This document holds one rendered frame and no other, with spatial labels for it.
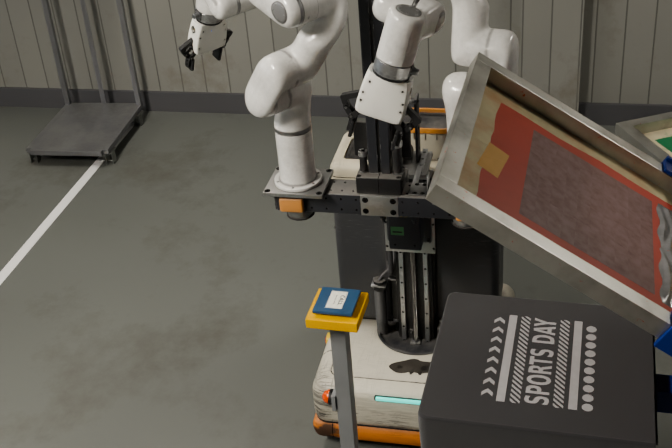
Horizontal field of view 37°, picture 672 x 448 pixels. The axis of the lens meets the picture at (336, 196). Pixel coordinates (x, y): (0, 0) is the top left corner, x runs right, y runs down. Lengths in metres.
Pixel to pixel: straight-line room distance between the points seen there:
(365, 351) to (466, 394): 1.20
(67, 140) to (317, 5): 3.35
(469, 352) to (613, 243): 0.48
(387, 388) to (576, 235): 1.43
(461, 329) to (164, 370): 1.74
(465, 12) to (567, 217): 0.61
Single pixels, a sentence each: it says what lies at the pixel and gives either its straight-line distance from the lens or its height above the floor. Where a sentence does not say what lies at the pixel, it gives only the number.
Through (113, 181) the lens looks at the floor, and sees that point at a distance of 5.17.
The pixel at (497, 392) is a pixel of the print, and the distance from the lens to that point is 2.21.
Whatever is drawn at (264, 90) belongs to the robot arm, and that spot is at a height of 1.46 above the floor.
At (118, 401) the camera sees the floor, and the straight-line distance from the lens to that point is 3.78.
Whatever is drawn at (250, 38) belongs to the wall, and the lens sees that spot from 5.47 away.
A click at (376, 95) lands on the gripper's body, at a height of 1.59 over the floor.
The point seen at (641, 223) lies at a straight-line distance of 2.14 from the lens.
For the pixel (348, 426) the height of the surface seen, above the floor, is 0.57.
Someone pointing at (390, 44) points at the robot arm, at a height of 1.71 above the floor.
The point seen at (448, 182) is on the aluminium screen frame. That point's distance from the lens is 1.75.
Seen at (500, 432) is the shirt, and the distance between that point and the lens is 2.15.
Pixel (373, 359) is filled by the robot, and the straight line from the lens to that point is 3.34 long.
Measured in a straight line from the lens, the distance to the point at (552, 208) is 1.96.
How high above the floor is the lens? 2.43
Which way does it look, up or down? 31 degrees down
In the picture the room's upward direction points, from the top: 5 degrees counter-clockwise
